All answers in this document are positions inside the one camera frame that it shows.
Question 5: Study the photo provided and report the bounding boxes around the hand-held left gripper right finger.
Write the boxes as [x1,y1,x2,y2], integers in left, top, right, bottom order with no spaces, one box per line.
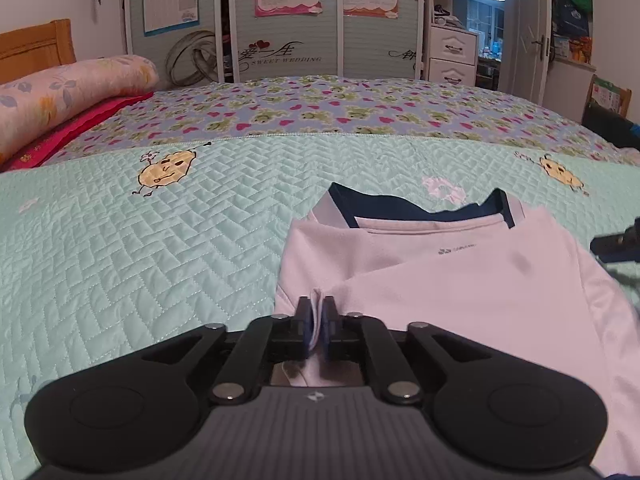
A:
[320,296,497,406]

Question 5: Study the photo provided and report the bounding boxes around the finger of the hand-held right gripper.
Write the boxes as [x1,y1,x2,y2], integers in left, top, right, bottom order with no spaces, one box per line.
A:
[589,224,640,264]

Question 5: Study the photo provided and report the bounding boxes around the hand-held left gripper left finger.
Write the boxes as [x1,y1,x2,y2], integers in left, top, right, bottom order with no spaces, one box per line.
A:
[140,296,314,406]

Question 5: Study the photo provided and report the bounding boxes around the white blue floral shirt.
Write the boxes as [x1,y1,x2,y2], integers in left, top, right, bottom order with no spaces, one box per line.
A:
[274,182,640,480]

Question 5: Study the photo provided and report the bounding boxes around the black chair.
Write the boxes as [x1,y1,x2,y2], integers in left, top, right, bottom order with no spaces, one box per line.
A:
[581,104,640,155]

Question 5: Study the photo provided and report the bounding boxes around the green quilted bee blanket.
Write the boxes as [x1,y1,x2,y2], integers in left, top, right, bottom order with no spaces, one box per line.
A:
[0,132,640,476]

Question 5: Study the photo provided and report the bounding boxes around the orange package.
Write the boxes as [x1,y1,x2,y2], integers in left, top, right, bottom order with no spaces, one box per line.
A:
[569,36,594,64]

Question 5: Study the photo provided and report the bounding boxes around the white door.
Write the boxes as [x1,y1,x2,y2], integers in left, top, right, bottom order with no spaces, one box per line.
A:
[500,0,553,107]

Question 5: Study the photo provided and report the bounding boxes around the dark blue hanging bag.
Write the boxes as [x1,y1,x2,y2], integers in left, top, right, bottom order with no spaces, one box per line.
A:
[552,0,583,38]

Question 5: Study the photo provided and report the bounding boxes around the white drawer unit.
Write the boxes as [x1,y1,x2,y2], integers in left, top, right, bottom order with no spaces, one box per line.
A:
[427,25,479,86]

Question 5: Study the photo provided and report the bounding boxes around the sliding door wardrobe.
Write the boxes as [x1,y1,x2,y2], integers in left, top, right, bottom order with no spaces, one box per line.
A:
[122,0,427,86]

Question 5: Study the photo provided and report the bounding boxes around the red cloth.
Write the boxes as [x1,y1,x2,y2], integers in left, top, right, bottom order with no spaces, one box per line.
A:
[0,91,156,173]

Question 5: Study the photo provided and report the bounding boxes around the wooden headboard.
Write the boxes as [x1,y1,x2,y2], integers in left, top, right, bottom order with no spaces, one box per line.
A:
[0,19,77,86]

